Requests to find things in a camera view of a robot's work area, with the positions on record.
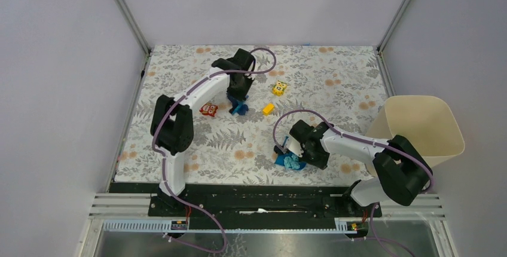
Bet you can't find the red toy robot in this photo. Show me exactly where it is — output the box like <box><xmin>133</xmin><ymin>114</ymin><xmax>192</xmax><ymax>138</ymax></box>
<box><xmin>199</xmin><ymin>102</ymin><xmax>218</xmax><ymax>117</ymax></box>

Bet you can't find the yellow toy brick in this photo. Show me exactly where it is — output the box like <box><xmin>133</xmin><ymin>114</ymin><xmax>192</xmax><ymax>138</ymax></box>
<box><xmin>262</xmin><ymin>103</ymin><xmax>274</xmax><ymax>116</ymax></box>

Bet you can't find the blue dustpan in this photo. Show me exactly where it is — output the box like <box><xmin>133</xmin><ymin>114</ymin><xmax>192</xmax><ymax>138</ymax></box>
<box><xmin>274</xmin><ymin>136</ymin><xmax>307</xmax><ymax>171</ymax></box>

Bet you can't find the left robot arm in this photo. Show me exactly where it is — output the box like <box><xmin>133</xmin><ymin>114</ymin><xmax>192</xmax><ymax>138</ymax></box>
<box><xmin>150</xmin><ymin>49</ymin><xmax>255</xmax><ymax>216</ymax></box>

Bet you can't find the blue hand brush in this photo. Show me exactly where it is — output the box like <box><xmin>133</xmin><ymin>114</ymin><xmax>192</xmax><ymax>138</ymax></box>
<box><xmin>227</xmin><ymin>94</ymin><xmax>249</xmax><ymax>116</ymax></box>

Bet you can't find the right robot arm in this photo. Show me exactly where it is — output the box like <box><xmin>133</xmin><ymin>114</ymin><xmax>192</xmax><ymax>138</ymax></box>
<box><xmin>288</xmin><ymin>120</ymin><xmax>432</xmax><ymax>216</ymax></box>

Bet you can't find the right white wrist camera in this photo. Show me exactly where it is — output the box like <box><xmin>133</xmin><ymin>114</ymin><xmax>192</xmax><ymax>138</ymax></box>
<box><xmin>285</xmin><ymin>136</ymin><xmax>304</xmax><ymax>157</ymax></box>

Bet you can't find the floral tablecloth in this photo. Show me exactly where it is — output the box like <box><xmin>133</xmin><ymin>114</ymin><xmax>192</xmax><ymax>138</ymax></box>
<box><xmin>114</xmin><ymin>45</ymin><xmax>387</xmax><ymax>186</ymax></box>

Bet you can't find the black paper scrap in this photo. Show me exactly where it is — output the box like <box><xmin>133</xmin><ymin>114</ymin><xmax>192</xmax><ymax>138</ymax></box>
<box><xmin>273</xmin><ymin>145</ymin><xmax>286</xmax><ymax>155</ymax></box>

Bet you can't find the beige waste bin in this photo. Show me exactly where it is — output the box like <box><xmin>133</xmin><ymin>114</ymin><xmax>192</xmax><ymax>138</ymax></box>
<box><xmin>365</xmin><ymin>95</ymin><xmax>465</xmax><ymax>167</ymax></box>

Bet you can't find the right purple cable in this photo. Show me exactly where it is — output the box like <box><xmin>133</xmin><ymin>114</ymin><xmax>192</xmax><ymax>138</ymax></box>
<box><xmin>272</xmin><ymin>109</ymin><xmax>435</xmax><ymax>192</ymax></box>

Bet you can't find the yellow number block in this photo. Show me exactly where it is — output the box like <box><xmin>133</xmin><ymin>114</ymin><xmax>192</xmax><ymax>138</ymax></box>
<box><xmin>271</xmin><ymin>80</ymin><xmax>288</xmax><ymax>96</ymax></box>

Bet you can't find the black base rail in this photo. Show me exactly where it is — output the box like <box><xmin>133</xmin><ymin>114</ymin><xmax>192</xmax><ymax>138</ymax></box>
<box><xmin>148</xmin><ymin>182</ymin><xmax>383</xmax><ymax>231</ymax></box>

